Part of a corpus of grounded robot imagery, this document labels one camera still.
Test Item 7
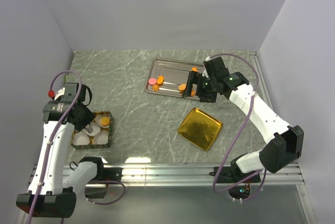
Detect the white paper cup front right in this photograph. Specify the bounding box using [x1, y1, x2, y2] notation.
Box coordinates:
[93, 130, 109, 145]

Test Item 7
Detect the orange cookie in tin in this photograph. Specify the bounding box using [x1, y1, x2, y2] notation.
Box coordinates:
[99, 116, 110, 127]

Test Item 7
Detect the pink sandwich cookie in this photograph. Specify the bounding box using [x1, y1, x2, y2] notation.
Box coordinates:
[148, 78, 157, 86]

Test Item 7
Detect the gold tin lid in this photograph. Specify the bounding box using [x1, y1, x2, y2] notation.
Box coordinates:
[177, 108, 223, 151]

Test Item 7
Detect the tan round sandwich cookie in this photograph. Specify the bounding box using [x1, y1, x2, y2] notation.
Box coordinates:
[178, 84, 186, 92]

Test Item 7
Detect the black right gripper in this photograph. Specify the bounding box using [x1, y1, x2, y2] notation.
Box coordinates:
[182, 70, 217, 103]

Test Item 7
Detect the orange flower swirl cookie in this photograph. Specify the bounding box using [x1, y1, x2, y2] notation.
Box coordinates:
[152, 84, 160, 92]

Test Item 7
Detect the orange pineapple cookie left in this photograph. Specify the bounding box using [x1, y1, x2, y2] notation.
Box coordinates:
[157, 75, 164, 86]

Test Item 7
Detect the white paper cup front left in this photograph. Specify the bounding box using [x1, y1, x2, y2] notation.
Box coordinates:
[72, 132, 90, 145]

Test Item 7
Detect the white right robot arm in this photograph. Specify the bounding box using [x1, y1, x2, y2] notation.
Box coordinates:
[182, 54, 304, 182]

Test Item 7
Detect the white paper cup back right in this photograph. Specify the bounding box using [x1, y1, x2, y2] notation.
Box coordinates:
[95, 114, 111, 129]

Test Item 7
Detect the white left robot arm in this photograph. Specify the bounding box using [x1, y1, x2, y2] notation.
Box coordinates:
[16, 83, 105, 218]

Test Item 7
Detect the white paper cup middle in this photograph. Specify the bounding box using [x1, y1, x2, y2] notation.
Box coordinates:
[82, 122, 101, 137]

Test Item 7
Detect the green christmas cookie tin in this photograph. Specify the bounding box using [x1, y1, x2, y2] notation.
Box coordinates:
[71, 111, 114, 150]

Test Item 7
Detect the aluminium mounting rail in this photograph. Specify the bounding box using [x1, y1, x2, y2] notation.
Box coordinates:
[105, 163, 305, 186]

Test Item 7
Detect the white paper cup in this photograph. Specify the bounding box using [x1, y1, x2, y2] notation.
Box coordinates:
[72, 132, 90, 145]
[82, 122, 101, 137]
[93, 130, 109, 145]
[95, 114, 111, 129]

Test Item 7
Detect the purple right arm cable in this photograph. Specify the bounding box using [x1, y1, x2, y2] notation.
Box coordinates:
[212, 53, 268, 202]

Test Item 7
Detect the silver metal tray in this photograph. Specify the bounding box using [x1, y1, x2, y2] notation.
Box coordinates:
[144, 58, 205, 98]

